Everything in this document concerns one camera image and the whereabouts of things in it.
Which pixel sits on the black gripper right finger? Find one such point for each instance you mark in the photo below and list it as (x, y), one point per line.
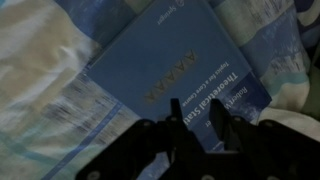
(220, 119)

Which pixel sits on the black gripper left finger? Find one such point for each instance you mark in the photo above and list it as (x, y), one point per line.
(176, 112)

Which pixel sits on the blue hardcover textbook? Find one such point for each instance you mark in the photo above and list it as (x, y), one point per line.
(179, 49)

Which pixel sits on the blue plaid bed blanket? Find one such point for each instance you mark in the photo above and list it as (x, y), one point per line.
(54, 119)

